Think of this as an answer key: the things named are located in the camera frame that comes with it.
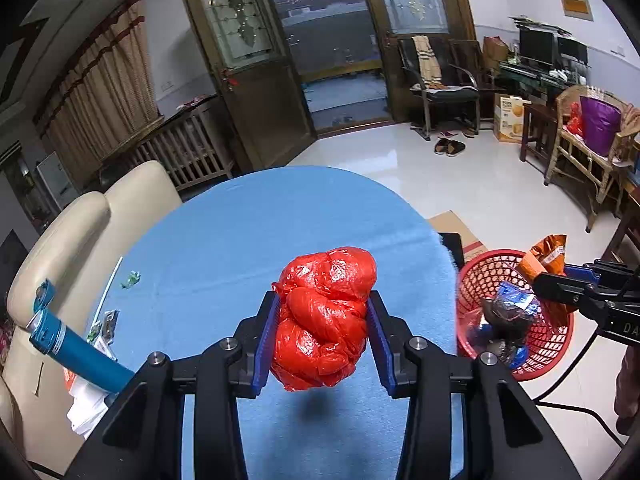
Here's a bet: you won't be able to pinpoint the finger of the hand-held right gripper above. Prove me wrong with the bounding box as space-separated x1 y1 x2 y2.
565 259 640 288
531 271 601 311

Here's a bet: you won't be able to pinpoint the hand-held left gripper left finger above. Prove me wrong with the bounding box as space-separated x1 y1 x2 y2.
65 290 281 480

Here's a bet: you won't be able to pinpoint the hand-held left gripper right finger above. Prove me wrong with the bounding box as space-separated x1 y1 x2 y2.
367 290 583 480

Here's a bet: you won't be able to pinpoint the orange snack bag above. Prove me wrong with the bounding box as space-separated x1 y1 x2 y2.
516 234 568 328

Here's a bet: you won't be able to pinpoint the blue and white packet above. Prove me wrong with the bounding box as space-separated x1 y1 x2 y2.
497 282 541 316

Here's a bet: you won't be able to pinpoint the red plastic bag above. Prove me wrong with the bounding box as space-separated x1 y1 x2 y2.
270 246 378 392

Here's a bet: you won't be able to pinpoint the black plastic bag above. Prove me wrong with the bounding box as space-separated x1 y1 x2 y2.
482 297 531 356

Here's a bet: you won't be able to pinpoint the red plastic basket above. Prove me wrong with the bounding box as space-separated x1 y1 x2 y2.
456 249 575 382

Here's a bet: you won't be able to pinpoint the person's right forearm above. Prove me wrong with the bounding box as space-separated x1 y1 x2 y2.
614 345 640 436

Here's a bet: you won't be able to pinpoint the flat brown cardboard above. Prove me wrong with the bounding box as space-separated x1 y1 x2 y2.
427 210 488 263

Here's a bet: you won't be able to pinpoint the purple bag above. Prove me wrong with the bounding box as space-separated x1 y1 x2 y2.
580 96 622 157

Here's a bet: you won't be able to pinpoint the small red bag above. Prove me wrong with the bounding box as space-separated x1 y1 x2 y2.
566 102 584 137

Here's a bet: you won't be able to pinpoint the green sachets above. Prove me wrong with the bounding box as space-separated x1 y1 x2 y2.
89 310 121 346

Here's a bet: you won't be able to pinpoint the white straw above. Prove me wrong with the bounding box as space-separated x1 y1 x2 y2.
95 257 124 331

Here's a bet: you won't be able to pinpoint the printed cardboard box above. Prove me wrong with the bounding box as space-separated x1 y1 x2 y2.
493 92 532 145

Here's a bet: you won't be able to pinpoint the small dark wooden table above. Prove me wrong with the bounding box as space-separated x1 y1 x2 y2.
520 102 558 176

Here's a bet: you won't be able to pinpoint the wicker chair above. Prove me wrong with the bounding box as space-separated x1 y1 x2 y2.
544 85 640 233

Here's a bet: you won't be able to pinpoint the teal water bottle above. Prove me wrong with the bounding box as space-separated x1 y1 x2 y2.
29 280 136 393

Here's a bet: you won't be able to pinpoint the crumpled white tissue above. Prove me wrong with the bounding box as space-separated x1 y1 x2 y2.
67 385 121 436

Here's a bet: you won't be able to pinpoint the wooden slatted crib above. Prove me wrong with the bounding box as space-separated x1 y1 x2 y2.
100 95 236 193

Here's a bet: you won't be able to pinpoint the dark cluttered desk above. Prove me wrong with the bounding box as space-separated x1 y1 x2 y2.
497 62 588 106

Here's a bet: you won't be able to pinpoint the cream leather sofa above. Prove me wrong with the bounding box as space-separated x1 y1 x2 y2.
0 160 183 476

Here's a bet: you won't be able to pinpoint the dark wooden armchair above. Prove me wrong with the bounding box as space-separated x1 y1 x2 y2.
447 37 496 91
397 35 481 141

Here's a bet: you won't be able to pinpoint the black computer monitor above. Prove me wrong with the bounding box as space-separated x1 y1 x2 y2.
519 27 557 66
557 36 589 68

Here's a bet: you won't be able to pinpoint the wooden door with glass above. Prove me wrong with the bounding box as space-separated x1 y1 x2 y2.
175 0 319 171
352 0 476 123

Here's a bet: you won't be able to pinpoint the brown paper bag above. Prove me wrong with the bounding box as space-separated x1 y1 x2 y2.
482 36 508 73

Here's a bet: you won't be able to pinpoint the striped scarf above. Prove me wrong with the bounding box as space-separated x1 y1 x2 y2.
412 35 443 88

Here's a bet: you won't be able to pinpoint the white fridge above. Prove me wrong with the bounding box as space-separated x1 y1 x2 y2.
37 152 78 208

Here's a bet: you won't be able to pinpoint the beige curtain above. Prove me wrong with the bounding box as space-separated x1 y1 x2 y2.
32 0 166 191

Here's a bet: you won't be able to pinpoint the black cable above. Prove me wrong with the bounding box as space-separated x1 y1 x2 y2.
532 327 628 448

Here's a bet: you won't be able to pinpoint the orange wall notice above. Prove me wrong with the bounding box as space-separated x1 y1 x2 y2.
559 0 594 22

